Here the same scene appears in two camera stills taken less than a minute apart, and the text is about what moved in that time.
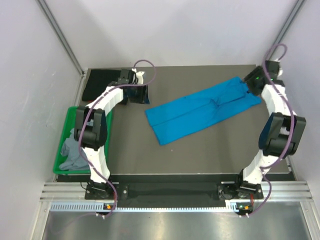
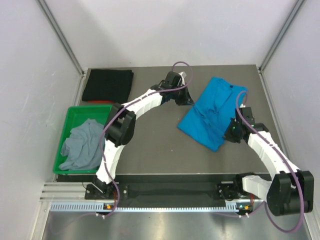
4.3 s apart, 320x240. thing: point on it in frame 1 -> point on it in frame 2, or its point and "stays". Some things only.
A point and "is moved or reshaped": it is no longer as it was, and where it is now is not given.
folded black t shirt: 97,81 stays
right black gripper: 254,72 -> 227,135
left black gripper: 143,94 -> 185,99
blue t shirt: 194,110 is moved or reshaped
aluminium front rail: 64,192 stays
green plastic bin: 69,125 stays
